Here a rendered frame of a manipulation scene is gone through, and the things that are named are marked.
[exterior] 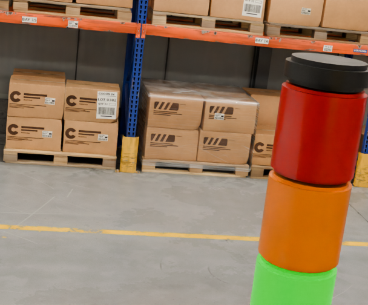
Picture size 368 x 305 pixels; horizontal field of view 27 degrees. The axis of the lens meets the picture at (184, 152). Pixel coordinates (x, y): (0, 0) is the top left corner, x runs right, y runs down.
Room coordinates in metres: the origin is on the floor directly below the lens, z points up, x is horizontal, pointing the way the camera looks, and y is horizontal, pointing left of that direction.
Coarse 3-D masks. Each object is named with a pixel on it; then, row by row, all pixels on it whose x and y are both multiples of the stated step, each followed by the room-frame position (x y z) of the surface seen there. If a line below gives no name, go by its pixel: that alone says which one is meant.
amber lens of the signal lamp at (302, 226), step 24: (288, 192) 0.42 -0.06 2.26; (312, 192) 0.41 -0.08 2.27; (336, 192) 0.42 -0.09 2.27; (264, 216) 0.43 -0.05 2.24; (288, 216) 0.42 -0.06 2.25; (312, 216) 0.41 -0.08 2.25; (336, 216) 0.42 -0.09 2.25; (264, 240) 0.43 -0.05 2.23; (288, 240) 0.42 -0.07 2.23; (312, 240) 0.42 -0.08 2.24; (336, 240) 0.42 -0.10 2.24; (288, 264) 0.42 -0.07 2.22; (312, 264) 0.42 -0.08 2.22; (336, 264) 0.43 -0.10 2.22
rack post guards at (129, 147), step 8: (128, 144) 7.87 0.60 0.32; (136, 144) 7.89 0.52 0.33; (128, 152) 7.88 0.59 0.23; (136, 152) 7.90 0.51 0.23; (360, 152) 8.38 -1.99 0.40; (120, 160) 7.92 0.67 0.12; (128, 160) 7.88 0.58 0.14; (136, 160) 7.91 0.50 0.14; (360, 160) 8.36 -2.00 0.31; (120, 168) 7.88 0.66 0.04; (128, 168) 7.88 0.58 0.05; (360, 168) 8.35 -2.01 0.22; (360, 176) 8.35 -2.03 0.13; (360, 184) 8.35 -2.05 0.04
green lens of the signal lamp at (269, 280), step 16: (256, 272) 0.44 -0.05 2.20; (272, 272) 0.42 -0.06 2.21; (288, 272) 0.42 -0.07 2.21; (336, 272) 0.43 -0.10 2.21; (256, 288) 0.43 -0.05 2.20; (272, 288) 0.42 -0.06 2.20; (288, 288) 0.42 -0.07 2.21; (304, 288) 0.42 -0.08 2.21; (320, 288) 0.42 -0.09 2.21; (256, 304) 0.43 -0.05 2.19; (272, 304) 0.42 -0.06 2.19; (288, 304) 0.42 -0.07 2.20; (304, 304) 0.42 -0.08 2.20; (320, 304) 0.42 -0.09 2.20
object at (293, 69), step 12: (288, 60) 0.44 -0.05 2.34; (300, 60) 0.43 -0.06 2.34; (312, 60) 0.43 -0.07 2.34; (324, 60) 0.43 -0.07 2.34; (336, 60) 0.44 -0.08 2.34; (348, 60) 0.44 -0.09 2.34; (288, 72) 0.43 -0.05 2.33; (300, 72) 0.42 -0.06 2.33; (312, 72) 0.42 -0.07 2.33; (324, 72) 0.42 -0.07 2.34; (336, 72) 0.41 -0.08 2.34; (348, 72) 0.42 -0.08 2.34; (360, 72) 0.42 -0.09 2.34; (300, 84) 0.43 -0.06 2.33; (312, 84) 0.42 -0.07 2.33; (324, 84) 0.42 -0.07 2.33; (336, 84) 0.42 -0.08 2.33; (348, 84) 0.42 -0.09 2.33; (360, 84) 0.42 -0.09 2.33
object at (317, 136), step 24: (288, 96) 0.43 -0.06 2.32; (312, 96) 0.42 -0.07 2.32; (336, 96) 0.42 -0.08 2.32; (360, 96) 0.43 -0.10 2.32; (288, 120) 0.43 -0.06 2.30; (312, 120) 0.42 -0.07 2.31; (336, 120) 0.42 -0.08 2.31; (360, 120) 0.43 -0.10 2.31; (288, 144) 0.42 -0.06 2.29; (312, 144) 0.42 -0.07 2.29; (336, 144) 0.42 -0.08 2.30; (288, 168) 0.42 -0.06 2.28; (312, 168) 0.42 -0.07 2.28; (336, 168) 0.42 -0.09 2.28
